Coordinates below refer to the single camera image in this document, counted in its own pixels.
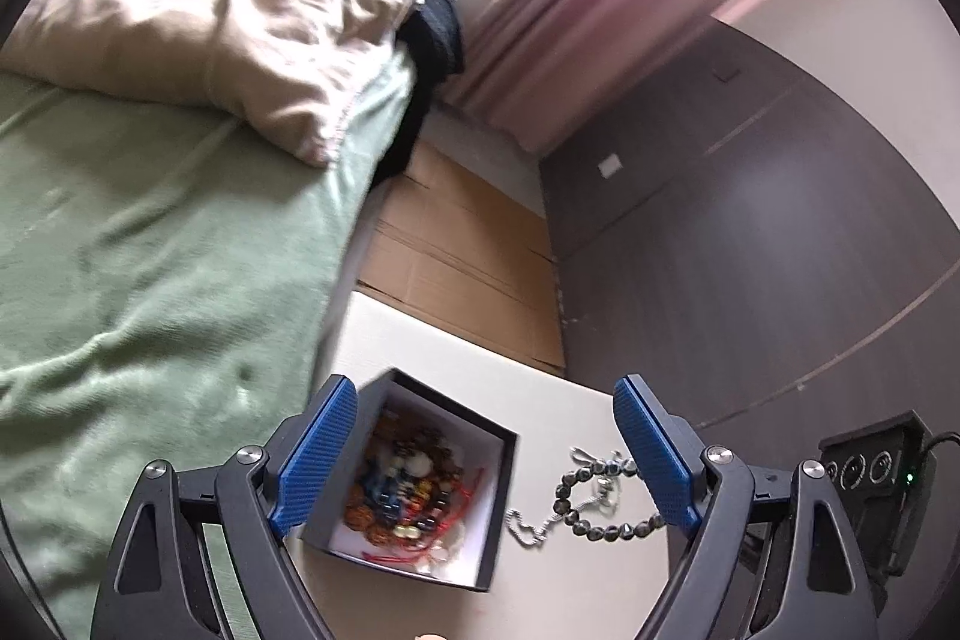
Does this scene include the blue flower bracelet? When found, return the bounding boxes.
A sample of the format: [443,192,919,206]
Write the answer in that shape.
[360,467,410,506]

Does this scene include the pink curtain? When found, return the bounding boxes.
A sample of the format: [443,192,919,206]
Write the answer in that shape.
[435,0,860,155]

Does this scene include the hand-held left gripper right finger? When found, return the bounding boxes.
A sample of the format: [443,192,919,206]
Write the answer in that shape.
[613,374,882,640]

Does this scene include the dark clothes pile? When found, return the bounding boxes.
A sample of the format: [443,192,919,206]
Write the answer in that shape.
[371,0,470,184]

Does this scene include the red cord bracelet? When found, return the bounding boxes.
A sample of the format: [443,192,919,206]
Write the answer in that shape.
[367,471,477,562]

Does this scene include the white butterfly brooch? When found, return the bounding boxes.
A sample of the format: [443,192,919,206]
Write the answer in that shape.
[416,524,467,570]

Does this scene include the dark brown wardrobe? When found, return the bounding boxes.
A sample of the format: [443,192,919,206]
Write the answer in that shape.
[538,14,960,506]

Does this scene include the black jewelry box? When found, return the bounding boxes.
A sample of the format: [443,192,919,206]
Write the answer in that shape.
[300,368,520,592]

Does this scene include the silver chain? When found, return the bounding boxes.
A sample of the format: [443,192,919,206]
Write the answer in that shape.
[505,447,623,549]

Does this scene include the beige duvet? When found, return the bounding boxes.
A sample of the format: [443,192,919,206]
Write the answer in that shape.
[0,0,425,169]

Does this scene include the cardboard floor sheets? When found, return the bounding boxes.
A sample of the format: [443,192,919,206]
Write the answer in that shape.
[352,137,567,377]

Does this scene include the dark bead bracelet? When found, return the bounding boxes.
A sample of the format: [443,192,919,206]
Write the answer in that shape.
[551,456,667,540]

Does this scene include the green bed sheet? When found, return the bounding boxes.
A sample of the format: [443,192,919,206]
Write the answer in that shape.
[0,47,417,640]

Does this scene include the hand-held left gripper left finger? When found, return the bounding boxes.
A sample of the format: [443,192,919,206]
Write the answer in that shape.
[90,374,359,640]

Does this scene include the pile of beaded jewellery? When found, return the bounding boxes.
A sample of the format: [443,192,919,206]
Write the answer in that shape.
[341,411,466,547]

